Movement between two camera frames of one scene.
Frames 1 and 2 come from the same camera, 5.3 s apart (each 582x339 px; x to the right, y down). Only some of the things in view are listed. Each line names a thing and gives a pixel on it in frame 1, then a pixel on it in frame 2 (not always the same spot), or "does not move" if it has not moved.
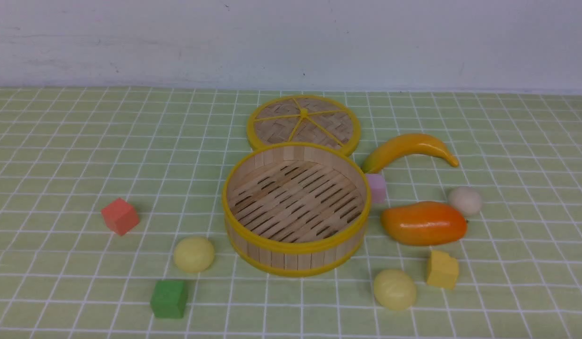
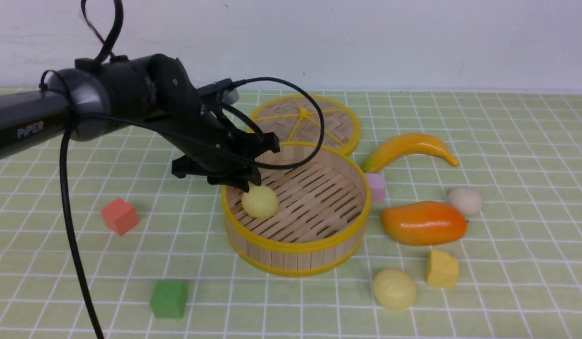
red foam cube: (120, 216) does not move
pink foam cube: (378, 188) does not move
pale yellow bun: (395, 290) does not move
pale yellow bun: (193, 254) → (260, 202)
